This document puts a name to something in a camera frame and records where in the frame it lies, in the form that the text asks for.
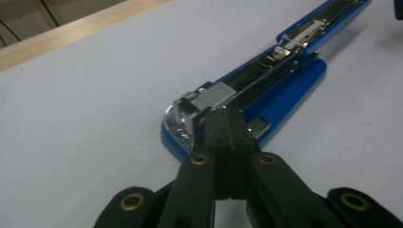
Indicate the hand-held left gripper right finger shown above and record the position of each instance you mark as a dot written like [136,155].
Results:
[272,190]

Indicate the blue stapler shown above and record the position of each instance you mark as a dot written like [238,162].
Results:
[285,91]

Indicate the white table sheet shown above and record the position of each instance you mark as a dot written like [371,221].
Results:
[79,126]

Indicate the silver staple strip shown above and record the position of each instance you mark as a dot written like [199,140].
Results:
[215,95]

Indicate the wooden table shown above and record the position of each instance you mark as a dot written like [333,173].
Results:
[63,34]

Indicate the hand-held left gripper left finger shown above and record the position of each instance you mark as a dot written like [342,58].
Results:
[196,190]

